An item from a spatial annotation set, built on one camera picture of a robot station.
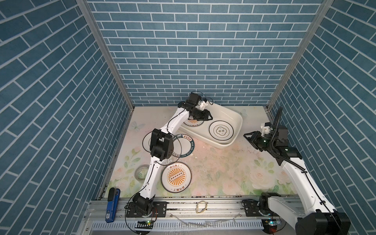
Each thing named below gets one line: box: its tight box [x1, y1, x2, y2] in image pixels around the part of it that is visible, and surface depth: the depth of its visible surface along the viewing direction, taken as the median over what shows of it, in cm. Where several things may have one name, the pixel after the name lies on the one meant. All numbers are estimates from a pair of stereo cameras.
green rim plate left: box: [171, 133, 195, 159], surface depth 100 cm
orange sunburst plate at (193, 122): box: [183, 117, 205, 127], surface depth 110 cm
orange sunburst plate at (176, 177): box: [160, 161, 192, 194], surface depth 86 cm
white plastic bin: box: [178, 102, 243, 149], surface depth 107 cm
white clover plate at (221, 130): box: [208, 119, 235, 141], surface depth 107 cm
